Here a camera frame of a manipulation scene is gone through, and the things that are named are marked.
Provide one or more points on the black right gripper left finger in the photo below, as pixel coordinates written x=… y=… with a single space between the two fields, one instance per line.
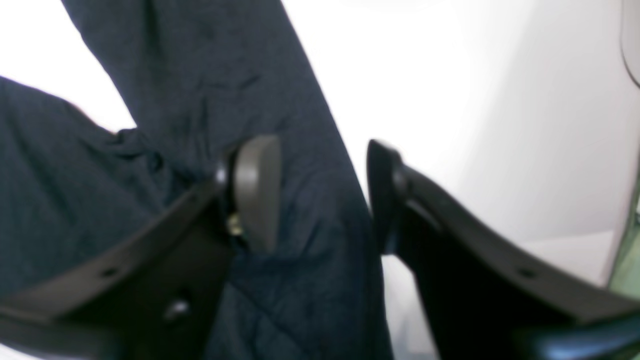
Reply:
x=156 y=295

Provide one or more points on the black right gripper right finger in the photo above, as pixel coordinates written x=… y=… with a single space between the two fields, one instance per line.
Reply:
x=483 y=297

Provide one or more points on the dark grey long-sleeve T-shirt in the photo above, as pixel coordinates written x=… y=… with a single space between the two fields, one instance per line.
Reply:
x=196 y=77

